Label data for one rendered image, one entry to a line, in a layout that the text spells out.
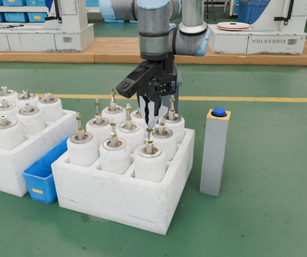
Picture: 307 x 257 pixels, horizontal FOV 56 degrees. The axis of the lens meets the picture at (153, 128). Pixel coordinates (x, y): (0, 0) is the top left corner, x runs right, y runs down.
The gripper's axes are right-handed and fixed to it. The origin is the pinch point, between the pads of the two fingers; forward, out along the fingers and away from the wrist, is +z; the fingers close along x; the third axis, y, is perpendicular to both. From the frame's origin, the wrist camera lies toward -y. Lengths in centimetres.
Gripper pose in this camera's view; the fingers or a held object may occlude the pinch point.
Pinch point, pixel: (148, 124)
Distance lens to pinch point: 81.4
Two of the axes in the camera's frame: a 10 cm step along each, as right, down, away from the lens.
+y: 7.8, -3.0, 5.6
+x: -6.3, -3.6, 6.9
